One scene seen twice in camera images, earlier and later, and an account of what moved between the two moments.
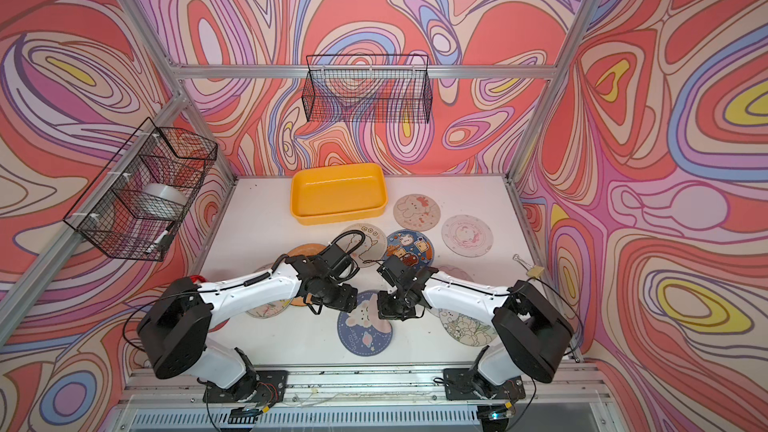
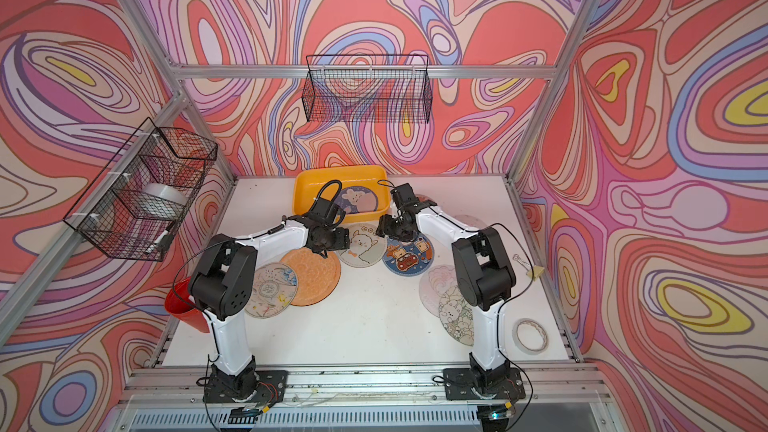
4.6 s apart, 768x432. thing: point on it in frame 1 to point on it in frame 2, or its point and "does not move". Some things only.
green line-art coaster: (466, 330) does not move
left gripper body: (338, 296) to (334, 240)
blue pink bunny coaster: (363, 331) to (357, 199)
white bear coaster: (374, 247) does not move
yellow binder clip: (532, 270) does not move
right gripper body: (393, 306) to (395, 228)
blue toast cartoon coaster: (411, 245) does not move
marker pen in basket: (164, 233) does not move
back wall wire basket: (373, 88) does not move
